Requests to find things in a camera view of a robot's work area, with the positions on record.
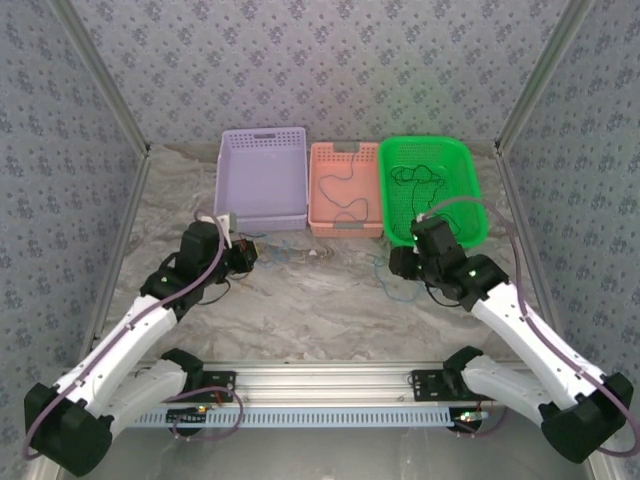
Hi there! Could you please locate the thin blue cable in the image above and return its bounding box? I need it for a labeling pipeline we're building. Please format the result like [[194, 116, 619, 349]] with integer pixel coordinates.
[[263, 238, 417, 305]]

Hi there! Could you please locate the green plastic basket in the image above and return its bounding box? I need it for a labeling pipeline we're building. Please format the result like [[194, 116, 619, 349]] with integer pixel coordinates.
[[378, 134, 489, 251]]

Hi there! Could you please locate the purple plastic basket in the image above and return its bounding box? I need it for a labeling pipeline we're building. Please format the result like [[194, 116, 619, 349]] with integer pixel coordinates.
[[213, 126, 309, 234]]

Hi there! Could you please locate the pink plastic basket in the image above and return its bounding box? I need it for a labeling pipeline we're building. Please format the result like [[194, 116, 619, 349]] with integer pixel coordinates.
[[307, 141, 387, 239]]

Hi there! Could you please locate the small circuit board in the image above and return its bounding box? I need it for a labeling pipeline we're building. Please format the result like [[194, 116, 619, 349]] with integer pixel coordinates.
[[167, 407, 210, 427], [449, 408, 489, 432]]

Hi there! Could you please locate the grey metal panel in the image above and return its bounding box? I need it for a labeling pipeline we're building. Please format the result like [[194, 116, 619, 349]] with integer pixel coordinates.
[[29, 424, 616, 480]]

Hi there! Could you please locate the left arm purple harness cable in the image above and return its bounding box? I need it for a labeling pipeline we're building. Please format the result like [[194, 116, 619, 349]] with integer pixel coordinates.
[[23, 208, 245, 460]]

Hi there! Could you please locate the arm purple harness cable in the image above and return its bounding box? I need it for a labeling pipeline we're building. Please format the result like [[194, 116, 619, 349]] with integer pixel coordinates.
[[422, 195, 635, 457], [23, 208, 245, 460]]

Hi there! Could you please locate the right arm purple harness cable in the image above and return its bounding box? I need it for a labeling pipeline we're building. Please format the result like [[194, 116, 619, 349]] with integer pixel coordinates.
[[422, 195, 635, 457]]

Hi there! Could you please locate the aluminium table side rail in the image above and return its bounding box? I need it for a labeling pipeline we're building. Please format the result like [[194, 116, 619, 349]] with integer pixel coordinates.
[[79, 149, 154, 354]]

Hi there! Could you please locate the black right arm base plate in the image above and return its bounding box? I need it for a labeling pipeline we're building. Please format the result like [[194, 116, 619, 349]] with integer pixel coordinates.
[[410, 369, 471, 403]]

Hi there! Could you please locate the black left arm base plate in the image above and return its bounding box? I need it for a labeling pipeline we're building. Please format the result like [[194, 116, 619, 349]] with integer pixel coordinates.
[[197, 370, 237, 403]]

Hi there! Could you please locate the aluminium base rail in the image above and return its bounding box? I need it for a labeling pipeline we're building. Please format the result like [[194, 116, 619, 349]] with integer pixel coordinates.
[[132, 362, 551, 407]]

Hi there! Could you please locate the light blue slotted cable duct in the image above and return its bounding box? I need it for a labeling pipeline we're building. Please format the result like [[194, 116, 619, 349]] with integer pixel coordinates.
[[112, 405, 494, 430]]

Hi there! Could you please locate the aluminium frame post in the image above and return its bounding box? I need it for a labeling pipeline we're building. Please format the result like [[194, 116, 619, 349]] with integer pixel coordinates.
[[493, 0, 599, 154], [49, 0, 152, 156]]

